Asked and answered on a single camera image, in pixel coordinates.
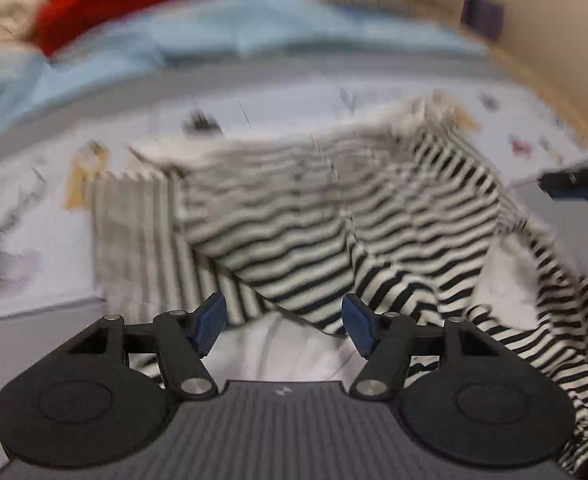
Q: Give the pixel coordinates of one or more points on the light blue sheet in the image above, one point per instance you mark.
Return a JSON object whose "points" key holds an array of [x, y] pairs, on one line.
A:
{"points": [[223, 25]]}

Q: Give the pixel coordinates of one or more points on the black white striped small garment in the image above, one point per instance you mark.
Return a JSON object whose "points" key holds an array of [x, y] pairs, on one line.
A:
{"points": [[324, 220]]}

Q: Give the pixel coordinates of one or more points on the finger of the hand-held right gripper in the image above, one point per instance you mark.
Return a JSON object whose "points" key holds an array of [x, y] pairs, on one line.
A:
{"points": [[579, 180]]}

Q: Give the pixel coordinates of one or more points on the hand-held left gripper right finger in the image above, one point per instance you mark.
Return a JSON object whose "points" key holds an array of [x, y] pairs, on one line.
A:
{"points": [[360, 327]]}

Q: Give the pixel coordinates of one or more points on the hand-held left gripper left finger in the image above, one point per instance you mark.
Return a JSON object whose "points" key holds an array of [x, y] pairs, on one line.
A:
{"points": [[208, 322]]}

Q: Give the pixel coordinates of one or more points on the purple bag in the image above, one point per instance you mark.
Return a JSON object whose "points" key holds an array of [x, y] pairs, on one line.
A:
{"points": [[483, 15]]}

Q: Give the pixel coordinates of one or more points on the wooden bed side rail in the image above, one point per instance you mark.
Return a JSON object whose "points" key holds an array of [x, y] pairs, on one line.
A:
{"points": [[564, 105]]}

